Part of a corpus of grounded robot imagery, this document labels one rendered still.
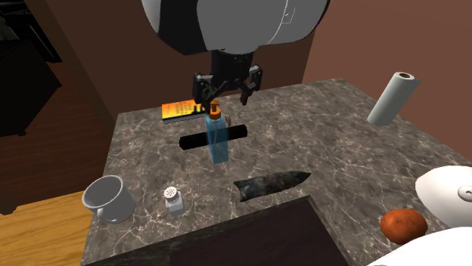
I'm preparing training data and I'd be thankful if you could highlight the white domed thing with knob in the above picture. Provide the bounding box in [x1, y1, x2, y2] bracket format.
[415, 165, 472, 229]

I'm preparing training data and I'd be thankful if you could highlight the white mug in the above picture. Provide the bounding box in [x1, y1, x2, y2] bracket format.
[81, 175, 137, 225]

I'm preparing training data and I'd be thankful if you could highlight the black cabinet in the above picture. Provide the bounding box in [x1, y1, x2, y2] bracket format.
[0, 0, 64, 138]

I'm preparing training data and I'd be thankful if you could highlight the orange yellow book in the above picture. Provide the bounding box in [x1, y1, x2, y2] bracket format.
[161, 98, 212, 125]

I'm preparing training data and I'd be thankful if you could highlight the white paper towel roll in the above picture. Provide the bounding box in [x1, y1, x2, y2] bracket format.
[366, 71, 423, 128]

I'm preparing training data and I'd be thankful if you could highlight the white salt shaker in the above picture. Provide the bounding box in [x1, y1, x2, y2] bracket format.
[163, 186, 186, 218]

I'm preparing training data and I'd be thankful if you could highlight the red-brown round fruit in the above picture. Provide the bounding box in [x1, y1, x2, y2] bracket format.
[379, 208, 429, 246]

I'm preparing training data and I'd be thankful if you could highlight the dark mottled pointed object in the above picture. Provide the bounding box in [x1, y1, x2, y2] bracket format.
[233, 170, 312, 203]

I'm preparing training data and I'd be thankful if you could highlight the black cylinder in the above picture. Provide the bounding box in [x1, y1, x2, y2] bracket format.
[179, 124, 248, 152]

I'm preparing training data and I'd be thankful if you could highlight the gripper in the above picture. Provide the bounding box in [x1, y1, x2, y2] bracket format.
[191, 51, 264, 113]

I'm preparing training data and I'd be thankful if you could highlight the blue bottle with orange pump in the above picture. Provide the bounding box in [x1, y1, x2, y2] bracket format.
[204, 100, 230, 165]

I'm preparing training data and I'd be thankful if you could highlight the white rounded thing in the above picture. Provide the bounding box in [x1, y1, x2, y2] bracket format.
[366, 225, 472, 266]

